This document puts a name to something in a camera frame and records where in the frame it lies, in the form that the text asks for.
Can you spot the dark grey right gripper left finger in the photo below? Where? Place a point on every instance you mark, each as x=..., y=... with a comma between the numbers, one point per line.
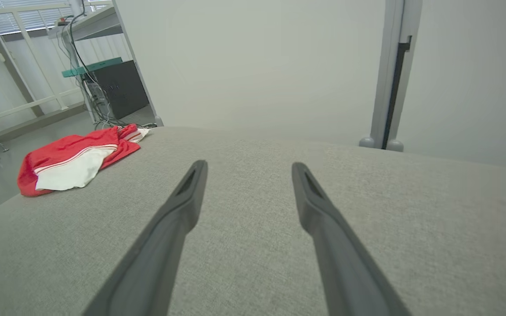
x=156, y=254

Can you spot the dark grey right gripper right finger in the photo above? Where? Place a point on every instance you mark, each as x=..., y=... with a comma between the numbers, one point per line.
x=345, y=272

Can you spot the red basketball jersey number 23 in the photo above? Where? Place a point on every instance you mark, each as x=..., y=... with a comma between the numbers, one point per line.
x=59, y=153

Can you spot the black computer tower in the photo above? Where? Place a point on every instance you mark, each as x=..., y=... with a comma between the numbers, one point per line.
x=123, y=90

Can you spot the teal green board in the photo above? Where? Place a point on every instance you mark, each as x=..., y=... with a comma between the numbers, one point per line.
x=90, y=68

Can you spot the white railing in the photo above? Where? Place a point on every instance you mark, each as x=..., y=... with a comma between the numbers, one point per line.
x=24, y=105

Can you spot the grey desk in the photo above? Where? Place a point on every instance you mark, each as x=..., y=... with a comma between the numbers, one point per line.
x=95, y=24

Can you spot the window blinds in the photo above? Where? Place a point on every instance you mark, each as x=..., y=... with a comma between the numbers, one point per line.
x=24, y=17

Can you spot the grey partition end post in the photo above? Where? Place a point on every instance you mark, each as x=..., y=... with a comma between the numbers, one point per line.
x=139, y=74

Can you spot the grey partition post with feet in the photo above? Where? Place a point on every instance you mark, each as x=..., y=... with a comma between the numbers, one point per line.
x=389, y=87

